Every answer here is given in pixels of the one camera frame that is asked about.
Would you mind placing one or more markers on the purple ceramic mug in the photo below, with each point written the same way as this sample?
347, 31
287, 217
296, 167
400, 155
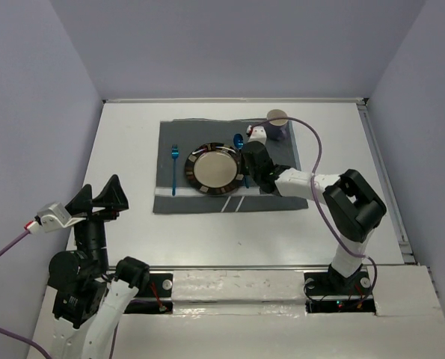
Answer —
276, 127

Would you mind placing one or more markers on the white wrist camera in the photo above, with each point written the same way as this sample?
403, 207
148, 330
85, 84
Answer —
52, 217
256, 134

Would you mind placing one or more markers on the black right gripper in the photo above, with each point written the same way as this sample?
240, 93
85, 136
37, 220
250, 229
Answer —
242, 167

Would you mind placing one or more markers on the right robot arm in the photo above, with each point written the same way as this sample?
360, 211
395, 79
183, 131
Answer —
347, 203

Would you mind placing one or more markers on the white front mounting board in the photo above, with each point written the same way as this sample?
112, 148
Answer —
262, 314

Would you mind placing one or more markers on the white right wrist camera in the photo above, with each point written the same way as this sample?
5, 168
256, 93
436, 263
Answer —
256, 134

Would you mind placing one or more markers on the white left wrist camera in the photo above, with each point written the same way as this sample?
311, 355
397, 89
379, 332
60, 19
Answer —
52, 217

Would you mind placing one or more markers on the blue metal spoon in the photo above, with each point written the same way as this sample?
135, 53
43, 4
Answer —
238, 142

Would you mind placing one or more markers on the blue metal fork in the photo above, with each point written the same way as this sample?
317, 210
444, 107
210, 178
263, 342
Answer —
174, 156

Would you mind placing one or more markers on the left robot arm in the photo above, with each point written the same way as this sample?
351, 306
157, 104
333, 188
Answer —
89, 302

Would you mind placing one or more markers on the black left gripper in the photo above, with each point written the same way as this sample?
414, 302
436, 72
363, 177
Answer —
113, 195

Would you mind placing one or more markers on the dark rimmed cream plate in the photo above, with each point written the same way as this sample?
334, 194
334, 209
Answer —
214, 169

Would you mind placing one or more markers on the grey striped placemat cloth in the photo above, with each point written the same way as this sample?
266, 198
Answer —
189, 134

